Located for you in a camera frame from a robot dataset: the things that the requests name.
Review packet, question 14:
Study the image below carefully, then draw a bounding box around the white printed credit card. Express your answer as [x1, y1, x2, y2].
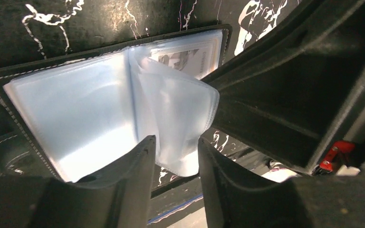
[150, 40, 219, 80]

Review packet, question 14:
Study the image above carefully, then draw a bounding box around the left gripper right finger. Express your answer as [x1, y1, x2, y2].
[198, 139, 365, 228]

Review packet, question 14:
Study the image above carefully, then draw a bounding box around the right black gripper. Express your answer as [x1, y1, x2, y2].
[206, 0, 365, 176]

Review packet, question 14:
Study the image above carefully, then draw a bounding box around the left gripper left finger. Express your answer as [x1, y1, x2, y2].
[0, 135, 156, 228]

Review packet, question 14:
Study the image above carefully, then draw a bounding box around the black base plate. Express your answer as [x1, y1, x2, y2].
[147, 175, 203, 228]

